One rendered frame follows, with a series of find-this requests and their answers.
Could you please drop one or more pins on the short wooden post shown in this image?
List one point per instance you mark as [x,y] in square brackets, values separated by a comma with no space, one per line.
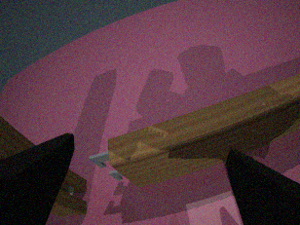
[12,142]

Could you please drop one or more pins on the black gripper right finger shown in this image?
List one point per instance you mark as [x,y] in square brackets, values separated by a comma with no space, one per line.
[264,196]

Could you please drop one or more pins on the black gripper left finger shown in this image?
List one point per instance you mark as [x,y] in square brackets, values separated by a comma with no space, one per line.
[30,180]

